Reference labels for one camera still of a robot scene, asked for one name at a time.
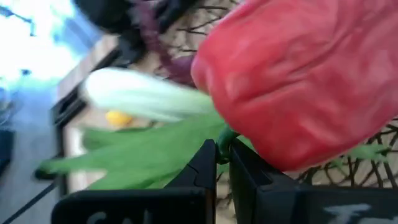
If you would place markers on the black aluminium table frame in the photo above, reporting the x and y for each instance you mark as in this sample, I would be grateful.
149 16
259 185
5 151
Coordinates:
66 107

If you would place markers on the green leafy lettuce bunch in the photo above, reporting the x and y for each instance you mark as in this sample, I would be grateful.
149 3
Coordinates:
140 155

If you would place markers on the yellow lemon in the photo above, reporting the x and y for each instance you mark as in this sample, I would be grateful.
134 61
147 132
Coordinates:
118 118

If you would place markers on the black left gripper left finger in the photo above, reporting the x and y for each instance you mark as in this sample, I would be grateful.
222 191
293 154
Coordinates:
186 202

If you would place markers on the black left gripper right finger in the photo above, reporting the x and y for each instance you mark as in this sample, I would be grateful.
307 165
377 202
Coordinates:
264 199

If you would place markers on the red bell pepper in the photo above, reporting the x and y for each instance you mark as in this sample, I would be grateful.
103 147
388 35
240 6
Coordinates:
295 77

